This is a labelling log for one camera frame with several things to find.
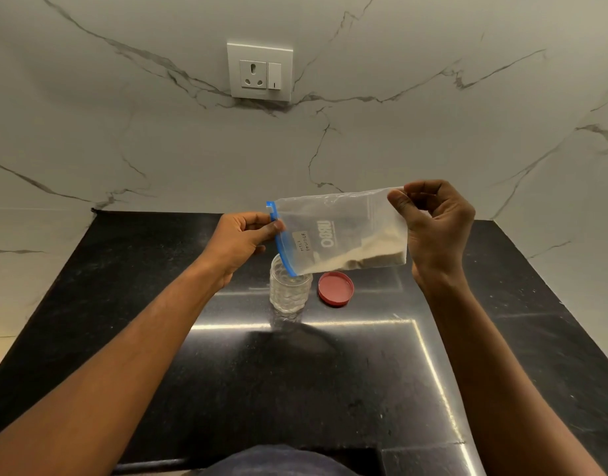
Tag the person's left hand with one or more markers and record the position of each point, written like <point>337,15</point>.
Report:
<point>232,245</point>

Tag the person's right hand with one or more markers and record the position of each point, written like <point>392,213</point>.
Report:
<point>445,237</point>

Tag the person's left thumb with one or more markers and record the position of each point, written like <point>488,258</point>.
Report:
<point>265,232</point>

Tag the person's right thumb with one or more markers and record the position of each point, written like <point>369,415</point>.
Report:
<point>402,210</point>

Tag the clear blue-zip plastic bag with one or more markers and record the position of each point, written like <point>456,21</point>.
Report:
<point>333,227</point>

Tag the person's left forearm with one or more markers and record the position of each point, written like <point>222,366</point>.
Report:
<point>110,376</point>

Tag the person's right forearm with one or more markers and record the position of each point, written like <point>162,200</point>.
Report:
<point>497,386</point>

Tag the beige powder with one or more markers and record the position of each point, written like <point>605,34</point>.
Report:
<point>378,250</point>

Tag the clear ribbed plastic jar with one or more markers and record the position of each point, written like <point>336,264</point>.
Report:
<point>289,292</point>

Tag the red round jar lid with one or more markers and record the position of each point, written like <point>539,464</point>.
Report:
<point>336,288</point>

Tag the white wall socket with switch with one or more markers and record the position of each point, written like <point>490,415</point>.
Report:
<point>259,71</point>

